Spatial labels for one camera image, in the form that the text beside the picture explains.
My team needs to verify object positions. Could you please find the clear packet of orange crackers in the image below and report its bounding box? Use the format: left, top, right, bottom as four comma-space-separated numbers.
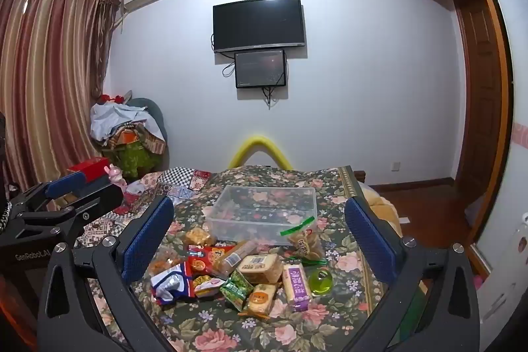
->
185, 227, 217, 247

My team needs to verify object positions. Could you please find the long biscuit packet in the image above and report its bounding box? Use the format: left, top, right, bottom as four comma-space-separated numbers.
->
214, 240, 258, 276

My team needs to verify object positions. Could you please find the clear zip bag of cookies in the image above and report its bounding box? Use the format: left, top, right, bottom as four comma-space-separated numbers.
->
280, 217, 326, 266

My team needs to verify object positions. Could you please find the grey chair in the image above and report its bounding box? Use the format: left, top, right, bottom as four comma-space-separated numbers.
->
124, 97, 170, 171

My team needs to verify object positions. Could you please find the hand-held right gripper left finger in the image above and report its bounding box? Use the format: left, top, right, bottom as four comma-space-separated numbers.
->
36, 194, 176, 352

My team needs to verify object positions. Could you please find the purple label cracker packet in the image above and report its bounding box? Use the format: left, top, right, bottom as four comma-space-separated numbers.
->
282, 262, 312, 312

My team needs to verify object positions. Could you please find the green pea packet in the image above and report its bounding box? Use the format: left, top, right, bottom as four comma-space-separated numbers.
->
220, 270, 254, 311

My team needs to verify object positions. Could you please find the yellow cracker packet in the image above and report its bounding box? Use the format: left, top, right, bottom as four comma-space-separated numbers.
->
237, 253, 284, 284

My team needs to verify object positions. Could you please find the red snack bag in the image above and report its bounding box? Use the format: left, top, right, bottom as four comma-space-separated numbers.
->
187, 245, 236, 276

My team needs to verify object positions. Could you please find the green jelly cup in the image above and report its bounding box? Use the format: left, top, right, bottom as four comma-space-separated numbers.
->
307, 267, 334, 297

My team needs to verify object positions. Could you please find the clear packet of orange snacks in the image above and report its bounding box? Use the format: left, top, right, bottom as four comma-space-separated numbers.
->
150, 247, 188, 274

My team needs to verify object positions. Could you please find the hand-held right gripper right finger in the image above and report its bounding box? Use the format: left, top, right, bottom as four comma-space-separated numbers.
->
344, 195, 481, 352

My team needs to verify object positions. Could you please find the pile of clothes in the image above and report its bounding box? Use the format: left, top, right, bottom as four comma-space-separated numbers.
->
90, 98, 168, 177

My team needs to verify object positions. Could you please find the yellow foam tube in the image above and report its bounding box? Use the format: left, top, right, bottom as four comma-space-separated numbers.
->
228, 135, 294, 171

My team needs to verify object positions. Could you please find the small pink yellow snack packet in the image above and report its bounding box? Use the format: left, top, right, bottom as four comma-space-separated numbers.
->
193, 275, 227, 298

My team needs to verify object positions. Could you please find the striped red curtain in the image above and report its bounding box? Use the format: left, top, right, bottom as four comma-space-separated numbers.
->
0, 0, 120, 204

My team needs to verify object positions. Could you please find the wooden door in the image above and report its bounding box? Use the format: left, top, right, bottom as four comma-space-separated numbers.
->
454, 0, 510, 208

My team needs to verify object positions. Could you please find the pink toy figure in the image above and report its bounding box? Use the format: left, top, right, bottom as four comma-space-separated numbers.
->
105, 164, 124, 185

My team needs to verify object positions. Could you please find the red box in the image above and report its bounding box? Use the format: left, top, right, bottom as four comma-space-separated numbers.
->
67, 157, 111, 184

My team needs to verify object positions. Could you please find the patchwork quilt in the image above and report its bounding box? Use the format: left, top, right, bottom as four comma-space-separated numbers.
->
74, 166, 213, 249

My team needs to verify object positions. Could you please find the large black wall television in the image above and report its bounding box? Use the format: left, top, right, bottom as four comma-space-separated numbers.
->
212, 0, 306, 53

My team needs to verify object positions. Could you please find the orange face biscuit packet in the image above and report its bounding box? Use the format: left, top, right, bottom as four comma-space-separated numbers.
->
247, 283, 278, 315

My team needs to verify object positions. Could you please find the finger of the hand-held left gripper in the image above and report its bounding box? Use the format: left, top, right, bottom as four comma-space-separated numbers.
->
17, 183, 125, 251
10, 172, 90, 213

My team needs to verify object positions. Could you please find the clear plastic storage bin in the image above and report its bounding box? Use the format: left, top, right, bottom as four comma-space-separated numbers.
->
205, 185, 318, 246

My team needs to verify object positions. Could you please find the cream duvet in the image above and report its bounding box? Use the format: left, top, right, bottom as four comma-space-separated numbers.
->
359, 185, 403, 237

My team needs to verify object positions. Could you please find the small black wall monitor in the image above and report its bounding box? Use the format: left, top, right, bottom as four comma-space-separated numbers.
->
234, 49, 287, 89

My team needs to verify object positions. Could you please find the grey bag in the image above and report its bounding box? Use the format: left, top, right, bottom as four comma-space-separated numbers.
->
464, 193, 489, 243

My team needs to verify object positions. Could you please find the white blue snack packet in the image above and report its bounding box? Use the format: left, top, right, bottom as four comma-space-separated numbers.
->
150, 265, 194, 305

